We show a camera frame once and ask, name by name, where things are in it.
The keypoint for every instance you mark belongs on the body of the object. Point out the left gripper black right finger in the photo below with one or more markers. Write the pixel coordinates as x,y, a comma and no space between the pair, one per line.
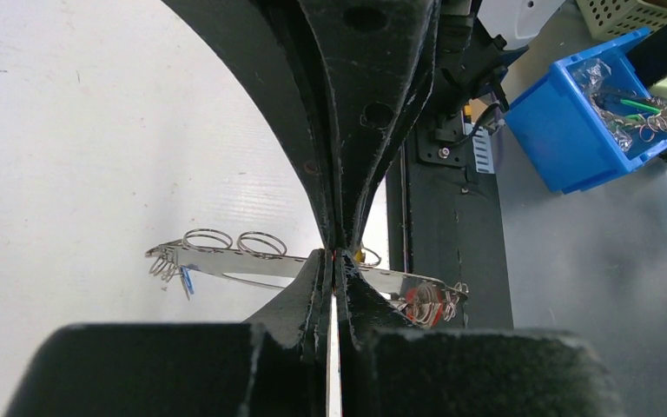
391,367

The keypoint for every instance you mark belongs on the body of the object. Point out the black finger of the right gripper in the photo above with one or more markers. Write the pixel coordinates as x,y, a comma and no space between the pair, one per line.
377,60
269,48

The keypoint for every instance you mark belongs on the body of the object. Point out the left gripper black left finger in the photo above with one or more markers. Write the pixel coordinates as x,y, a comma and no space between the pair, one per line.
271,364

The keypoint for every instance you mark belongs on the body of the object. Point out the red tagged key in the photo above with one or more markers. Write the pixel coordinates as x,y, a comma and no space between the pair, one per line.
423,305

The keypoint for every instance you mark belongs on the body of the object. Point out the yellow tagged key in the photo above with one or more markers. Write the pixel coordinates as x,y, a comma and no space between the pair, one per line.
359,256

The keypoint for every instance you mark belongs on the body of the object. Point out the blue tagged key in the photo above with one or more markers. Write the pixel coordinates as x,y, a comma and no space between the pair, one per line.
186,282

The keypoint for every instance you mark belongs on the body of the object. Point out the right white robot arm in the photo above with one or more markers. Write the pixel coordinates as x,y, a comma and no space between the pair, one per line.
475,42

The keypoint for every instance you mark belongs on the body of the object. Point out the blue plastic bin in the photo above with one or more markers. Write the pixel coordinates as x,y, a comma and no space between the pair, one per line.
589,119

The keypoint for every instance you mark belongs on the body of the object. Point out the green perforated basket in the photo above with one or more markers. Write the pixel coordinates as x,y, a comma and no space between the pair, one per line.
608,19

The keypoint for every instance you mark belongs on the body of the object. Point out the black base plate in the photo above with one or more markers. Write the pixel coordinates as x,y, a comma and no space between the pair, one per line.
445,221

